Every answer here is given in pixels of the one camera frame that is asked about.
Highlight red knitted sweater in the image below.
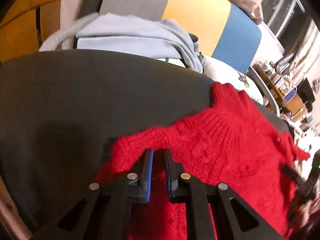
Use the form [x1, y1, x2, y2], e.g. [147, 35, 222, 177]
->
[94, 82, 309, 239]

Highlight wooden cabinet doors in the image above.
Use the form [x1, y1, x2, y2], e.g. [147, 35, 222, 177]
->
[1, 0, 61, 62]

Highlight white cushion with print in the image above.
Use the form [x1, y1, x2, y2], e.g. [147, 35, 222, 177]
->
[203, 56, 264, 105]

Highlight wooden shelf with clutter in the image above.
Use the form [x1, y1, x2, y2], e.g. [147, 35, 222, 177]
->
[253, 62, 306, 122]

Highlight light blue folded garment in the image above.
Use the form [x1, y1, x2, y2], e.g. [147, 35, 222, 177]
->
[39, 12, 204, 73]

